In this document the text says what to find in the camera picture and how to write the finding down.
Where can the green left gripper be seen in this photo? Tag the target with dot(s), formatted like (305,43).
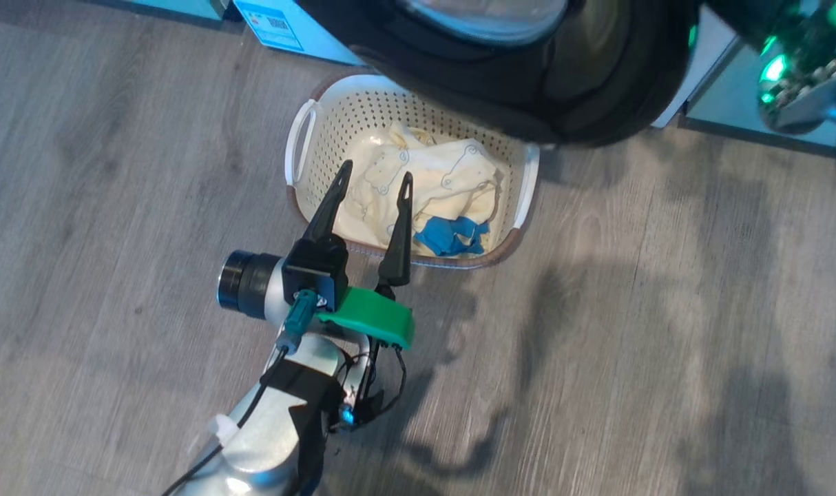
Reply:
(373,313)

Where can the plain cream garment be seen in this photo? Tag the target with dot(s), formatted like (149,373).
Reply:
(363,217)

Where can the blue cloth garment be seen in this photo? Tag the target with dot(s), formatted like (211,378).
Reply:
(449,234)

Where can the cream garment with line print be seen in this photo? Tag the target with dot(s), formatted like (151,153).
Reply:
(452,172)

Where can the black round washing machine door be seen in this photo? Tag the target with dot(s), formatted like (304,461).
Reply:
(528,76)

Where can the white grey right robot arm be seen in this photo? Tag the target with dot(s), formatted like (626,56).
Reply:
(803,103)

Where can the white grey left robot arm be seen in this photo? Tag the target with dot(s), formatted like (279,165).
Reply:
(273,427)

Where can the white perforated laundry basket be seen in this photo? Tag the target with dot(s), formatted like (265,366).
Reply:
(349,110)

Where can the white washing machine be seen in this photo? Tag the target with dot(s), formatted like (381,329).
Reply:
(328,38)

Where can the blue white energy label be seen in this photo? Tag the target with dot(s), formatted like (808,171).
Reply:
(270,24)

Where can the pale teal cabinet steel edge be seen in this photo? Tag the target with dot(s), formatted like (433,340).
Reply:
(184,5)

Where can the pale teal cabinet grey frame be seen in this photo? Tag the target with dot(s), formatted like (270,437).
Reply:
(728,89)

